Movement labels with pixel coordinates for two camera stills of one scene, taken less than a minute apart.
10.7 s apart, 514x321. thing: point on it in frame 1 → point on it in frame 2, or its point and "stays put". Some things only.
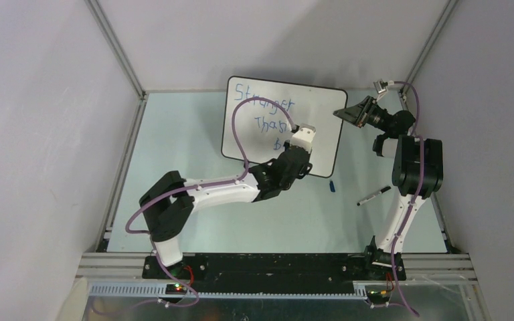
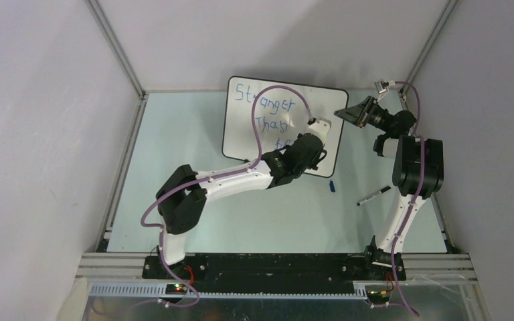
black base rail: [235, 271] stays put
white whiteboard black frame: [263, 128] stays put
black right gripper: [351, 114] stays put
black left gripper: [304, 169] → [312, 164]
